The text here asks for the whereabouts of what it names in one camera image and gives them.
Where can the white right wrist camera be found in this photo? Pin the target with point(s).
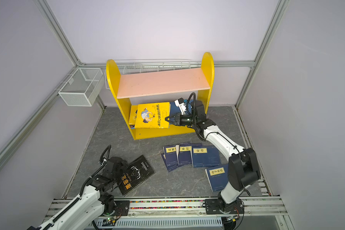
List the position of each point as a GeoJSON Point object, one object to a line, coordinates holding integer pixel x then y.
{"type": "Point", "coordinates": [180, 103]}

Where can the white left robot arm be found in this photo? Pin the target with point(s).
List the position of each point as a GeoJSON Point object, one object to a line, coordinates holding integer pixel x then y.
{"type": "Point", "coordinates": [93, 200]}

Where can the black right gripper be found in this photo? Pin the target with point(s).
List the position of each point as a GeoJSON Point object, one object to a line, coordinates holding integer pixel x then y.
{"type": "Point", "coordinates": [178, 119]}

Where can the navy book middle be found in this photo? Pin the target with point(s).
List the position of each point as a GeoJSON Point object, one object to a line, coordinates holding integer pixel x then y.
{"type": "Point", "coordinates": [183, 152]}

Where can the black book yellow title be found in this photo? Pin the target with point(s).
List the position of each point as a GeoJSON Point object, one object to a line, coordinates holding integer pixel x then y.
{"type": "Point", "coordinates": [137, 172]}

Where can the navy book leftmost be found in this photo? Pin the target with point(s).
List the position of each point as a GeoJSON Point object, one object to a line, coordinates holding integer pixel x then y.
{"type": "Point", "coordinates": [170, 157]}

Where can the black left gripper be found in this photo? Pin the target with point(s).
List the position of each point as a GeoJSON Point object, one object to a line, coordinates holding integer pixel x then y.
{"type": "Point", "coordinates": [124, 166]}

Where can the white mesh basket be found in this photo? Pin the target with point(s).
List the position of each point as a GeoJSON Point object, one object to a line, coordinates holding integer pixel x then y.
{"type": "Point", "coordinates": [82, 87]}

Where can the yellow pink blue bookshelf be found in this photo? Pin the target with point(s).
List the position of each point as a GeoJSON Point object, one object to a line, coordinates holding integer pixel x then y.
{"type": "Point", "coordinates": [125, 87]}

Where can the white vented cable duct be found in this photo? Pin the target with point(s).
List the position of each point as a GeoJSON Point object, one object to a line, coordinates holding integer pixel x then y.
{"type": "Point", "coordinates": [160, 223]}

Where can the navy book large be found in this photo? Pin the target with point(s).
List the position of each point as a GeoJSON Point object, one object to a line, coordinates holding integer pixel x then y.
{"type": "Point", "coordinates": [205, 156]}

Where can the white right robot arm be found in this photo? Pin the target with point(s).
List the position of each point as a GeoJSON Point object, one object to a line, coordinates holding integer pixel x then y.
{"type": "Point", "coordinates": [242, 163]}

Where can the navy book front right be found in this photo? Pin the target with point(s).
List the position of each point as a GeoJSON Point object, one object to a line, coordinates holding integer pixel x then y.
{"type": "Point", "coordinates": [218, 177]}

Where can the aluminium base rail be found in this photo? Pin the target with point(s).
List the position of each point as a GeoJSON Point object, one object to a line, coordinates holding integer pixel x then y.
{"type": "Point", "coordinates": [255, 206]}

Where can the white wire rack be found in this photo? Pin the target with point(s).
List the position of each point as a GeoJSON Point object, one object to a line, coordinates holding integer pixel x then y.
{"type": "Point", "coordinates": [134, 66]}

